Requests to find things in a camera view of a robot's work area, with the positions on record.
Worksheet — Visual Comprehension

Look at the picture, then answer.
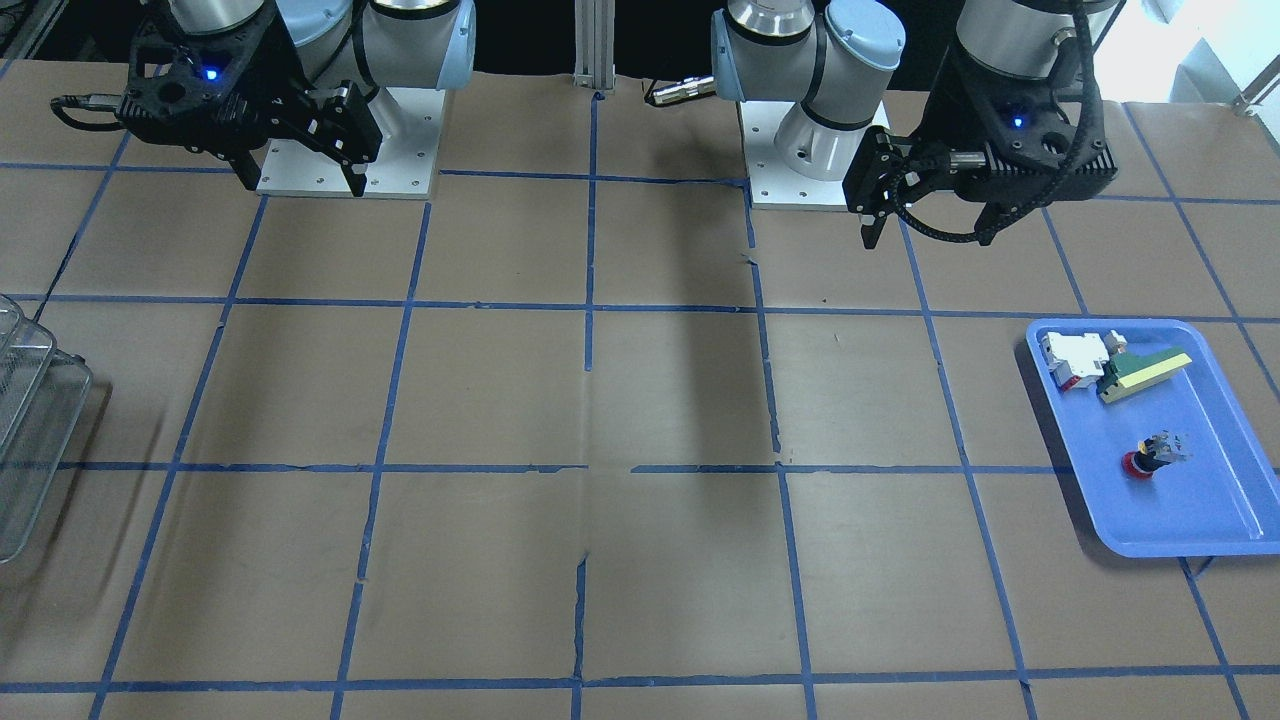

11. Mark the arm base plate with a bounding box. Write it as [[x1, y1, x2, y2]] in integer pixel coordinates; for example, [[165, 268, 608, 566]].
[[739, 101, 870, 211], [256, 86, 447, 200]]

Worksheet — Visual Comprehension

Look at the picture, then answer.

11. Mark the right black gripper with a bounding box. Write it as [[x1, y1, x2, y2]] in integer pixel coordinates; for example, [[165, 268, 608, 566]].
[[115, 18, 383, 199]]

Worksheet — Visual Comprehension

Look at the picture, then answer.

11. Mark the red emergency stop button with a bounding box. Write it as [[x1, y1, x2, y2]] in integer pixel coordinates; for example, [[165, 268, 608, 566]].
[[1121, 430, 1192, 480]]

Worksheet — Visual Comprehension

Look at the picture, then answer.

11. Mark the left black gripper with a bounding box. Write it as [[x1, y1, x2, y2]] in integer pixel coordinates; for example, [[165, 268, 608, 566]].
[[844, 45, 1119, 250]]

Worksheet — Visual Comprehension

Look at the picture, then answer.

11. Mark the aluminium frame post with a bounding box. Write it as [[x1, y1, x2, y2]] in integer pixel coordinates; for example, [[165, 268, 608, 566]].
[[573, 0, 616, 94]]

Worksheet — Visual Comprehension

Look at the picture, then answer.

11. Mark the blue plastic tray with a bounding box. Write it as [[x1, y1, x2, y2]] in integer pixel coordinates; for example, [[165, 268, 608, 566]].
[[1027, 318, 1279, 559]]

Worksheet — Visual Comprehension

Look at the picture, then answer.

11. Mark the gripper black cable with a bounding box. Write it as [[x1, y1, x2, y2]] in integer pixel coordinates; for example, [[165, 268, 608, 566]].
[[50, 94, 131, 132], [888, 0, 1101, 246]]

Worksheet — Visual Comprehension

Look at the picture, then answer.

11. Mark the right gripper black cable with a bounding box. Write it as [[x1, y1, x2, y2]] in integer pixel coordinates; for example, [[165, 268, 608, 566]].
[[50, 94, 131, 132]]

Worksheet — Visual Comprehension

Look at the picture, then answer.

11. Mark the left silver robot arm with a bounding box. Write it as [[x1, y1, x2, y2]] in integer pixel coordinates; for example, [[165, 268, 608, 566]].
[[645, 1, 1117, 249]]

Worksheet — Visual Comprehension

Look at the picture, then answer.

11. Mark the green yellow sponge block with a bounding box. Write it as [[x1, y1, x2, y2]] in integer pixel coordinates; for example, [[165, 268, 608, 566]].
[[1096, 347, 1193, 404]]

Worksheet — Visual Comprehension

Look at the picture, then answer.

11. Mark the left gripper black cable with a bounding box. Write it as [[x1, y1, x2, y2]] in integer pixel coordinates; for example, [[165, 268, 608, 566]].
[[888, 0, 1101, 246]]

